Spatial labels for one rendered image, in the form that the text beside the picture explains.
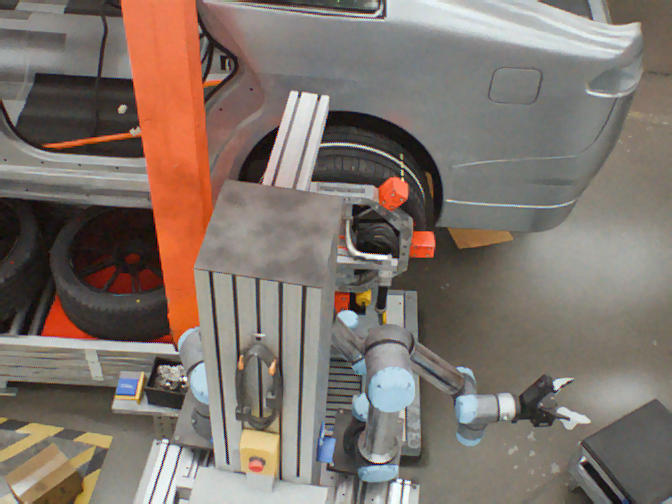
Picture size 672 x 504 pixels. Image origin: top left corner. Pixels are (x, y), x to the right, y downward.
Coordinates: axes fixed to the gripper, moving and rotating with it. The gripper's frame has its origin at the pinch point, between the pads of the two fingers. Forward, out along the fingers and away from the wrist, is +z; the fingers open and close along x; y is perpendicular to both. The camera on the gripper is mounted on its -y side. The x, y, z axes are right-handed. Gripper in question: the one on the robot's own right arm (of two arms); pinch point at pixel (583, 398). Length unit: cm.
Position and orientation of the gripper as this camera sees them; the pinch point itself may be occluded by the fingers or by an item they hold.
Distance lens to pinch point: 257.8
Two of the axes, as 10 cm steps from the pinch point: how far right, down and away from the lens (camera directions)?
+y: -0.4, 7.6, 6.5
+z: 9.9, -0.3, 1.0
